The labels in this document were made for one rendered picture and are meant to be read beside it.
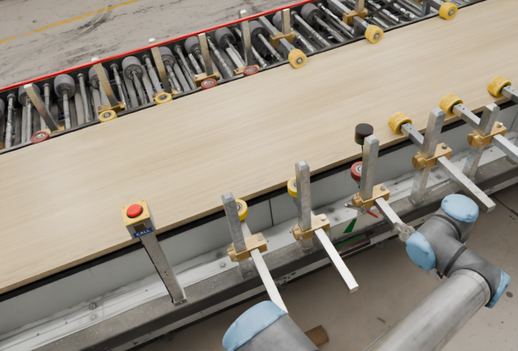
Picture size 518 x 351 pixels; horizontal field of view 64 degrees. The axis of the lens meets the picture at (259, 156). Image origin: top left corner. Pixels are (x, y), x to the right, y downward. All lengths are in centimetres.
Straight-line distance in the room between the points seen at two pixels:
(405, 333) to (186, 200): 101
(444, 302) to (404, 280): 148
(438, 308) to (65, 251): 123
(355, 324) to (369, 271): 31
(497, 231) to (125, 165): 205
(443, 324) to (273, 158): 100
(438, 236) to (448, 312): 26
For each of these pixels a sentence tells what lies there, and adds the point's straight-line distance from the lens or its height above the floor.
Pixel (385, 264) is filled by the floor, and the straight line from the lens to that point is 246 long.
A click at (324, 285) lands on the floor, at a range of 237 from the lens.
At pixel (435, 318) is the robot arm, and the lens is 91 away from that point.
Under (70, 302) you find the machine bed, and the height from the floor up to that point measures 65.
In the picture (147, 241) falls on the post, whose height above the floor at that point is 110.
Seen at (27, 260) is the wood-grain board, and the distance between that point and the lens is 171.
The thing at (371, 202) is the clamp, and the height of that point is 85.
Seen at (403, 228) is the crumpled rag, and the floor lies 87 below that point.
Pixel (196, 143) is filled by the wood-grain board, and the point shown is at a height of 90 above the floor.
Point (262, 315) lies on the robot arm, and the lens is 73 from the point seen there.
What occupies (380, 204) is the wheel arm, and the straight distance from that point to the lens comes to 159.
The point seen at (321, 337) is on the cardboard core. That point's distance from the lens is 217.
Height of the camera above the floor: 210
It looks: 45 degrees down
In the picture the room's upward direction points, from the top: 9 degrees counter-clockwise
